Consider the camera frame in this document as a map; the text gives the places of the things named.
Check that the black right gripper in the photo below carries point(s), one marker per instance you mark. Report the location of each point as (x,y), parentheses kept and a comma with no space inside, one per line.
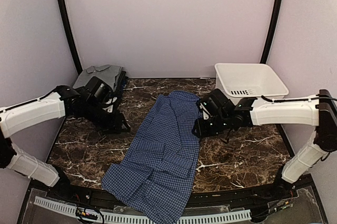
(201,132)

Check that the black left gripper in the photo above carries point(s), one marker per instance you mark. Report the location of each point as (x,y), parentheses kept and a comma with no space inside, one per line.
(114,125)

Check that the blue checked long sleeve shirt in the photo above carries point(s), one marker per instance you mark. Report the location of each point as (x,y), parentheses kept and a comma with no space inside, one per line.
(163,154)

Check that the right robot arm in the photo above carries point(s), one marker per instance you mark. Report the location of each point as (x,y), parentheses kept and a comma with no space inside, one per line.
(317,110)

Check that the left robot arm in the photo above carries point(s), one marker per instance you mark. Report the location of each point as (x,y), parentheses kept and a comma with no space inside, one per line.
(61,102)

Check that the grey folded shirt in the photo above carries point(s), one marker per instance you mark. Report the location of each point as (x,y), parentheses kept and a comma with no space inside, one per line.
(107,73)

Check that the white plastic basket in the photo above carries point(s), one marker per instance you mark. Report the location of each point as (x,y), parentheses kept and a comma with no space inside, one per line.
(244,80)

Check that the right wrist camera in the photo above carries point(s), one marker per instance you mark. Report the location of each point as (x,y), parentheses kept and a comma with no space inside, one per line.
(215,103)

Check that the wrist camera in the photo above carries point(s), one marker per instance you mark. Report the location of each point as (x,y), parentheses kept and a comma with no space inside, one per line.
(215,103)
(99,95)

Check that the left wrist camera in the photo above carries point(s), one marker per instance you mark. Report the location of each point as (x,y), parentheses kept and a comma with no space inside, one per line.
(99,95)

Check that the black front rail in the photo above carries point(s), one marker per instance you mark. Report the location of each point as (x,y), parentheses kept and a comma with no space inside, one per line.
(254,197)

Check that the right black frame post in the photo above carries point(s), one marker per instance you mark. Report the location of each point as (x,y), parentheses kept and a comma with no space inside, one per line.
(271,31)

